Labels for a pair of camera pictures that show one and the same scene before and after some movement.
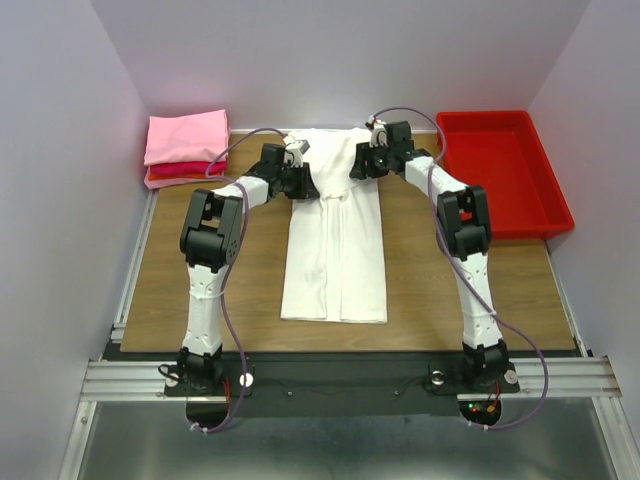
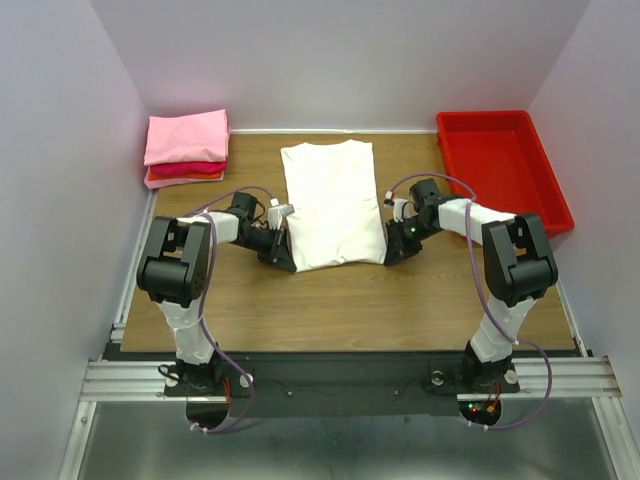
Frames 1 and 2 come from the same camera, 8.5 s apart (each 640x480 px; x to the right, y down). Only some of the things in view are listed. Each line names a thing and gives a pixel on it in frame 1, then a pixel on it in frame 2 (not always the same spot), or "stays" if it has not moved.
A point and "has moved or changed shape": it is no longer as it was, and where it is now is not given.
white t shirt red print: [335, 269] has moved or changed shape
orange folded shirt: [183, 177] stays
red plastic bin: [501, 152] stays
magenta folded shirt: [188, 167] stays
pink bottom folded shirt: [148, 183] stays
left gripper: [305, 188] to [279, 253]
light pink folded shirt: [192, 137] stays
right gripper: [359, 170] to [397, 248]
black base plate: [343, 385] stays
